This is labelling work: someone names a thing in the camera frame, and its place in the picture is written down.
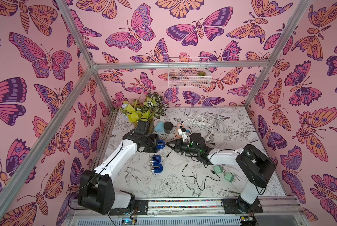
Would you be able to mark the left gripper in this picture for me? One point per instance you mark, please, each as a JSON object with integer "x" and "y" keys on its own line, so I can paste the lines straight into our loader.
{"x": 155, "y": 137}

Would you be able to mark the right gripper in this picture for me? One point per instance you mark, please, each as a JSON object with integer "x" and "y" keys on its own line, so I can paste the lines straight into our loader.
{"x": 181, "y": 145}

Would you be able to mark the orange power strip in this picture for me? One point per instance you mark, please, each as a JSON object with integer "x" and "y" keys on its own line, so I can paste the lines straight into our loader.
{"x": 180, "y": 125}

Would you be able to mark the green charger adapter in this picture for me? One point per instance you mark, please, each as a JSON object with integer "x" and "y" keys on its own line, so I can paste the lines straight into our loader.
{"x": 218, "y": 169}
{"x": 229, "y": 177}

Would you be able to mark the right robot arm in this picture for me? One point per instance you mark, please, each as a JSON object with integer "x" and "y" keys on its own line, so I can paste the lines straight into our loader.
{"x": 256, "y": 166}

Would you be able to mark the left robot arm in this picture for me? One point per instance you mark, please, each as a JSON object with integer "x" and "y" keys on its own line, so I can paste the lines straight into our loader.
{"x": 96, "y": 192}

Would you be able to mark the blue clip bottom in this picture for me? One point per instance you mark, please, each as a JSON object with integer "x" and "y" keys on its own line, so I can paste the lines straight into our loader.
{"x": 156, "y": 168}

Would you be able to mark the potted green plant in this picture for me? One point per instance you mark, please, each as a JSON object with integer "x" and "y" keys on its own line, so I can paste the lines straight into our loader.
{"x": 151, "y": 108}

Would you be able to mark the small succulent in basket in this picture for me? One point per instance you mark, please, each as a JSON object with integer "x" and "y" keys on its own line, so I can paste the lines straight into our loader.
{"x": 201, "y": 73}

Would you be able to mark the white wire basket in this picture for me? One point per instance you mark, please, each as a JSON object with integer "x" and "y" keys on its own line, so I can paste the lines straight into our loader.
{"x": 182, "y": 73}

